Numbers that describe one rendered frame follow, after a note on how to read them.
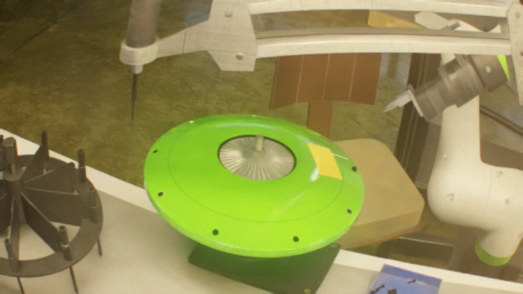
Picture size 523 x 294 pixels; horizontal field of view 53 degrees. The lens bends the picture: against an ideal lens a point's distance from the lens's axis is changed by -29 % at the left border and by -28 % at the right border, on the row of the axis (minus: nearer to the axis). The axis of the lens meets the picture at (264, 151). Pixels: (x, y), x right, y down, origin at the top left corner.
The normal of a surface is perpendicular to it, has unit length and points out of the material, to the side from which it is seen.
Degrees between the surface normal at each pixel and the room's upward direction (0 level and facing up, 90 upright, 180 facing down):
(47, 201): 87
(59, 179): 86
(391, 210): 0
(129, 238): 0
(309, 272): 0
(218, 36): 90
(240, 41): 90
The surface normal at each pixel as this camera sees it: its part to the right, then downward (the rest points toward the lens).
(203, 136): -0.04, -0.88
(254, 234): 0.12, -0.53
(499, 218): -0.22, 0.48
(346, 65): 0.24, 0.56
